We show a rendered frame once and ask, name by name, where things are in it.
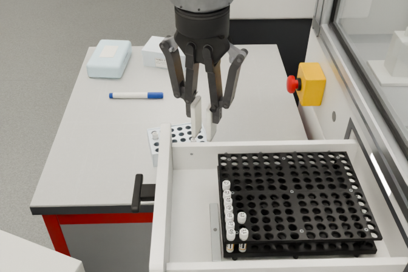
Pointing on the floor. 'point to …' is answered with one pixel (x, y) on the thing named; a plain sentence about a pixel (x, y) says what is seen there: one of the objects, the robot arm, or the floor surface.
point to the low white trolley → (142, 151)
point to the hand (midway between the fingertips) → (204, 119)
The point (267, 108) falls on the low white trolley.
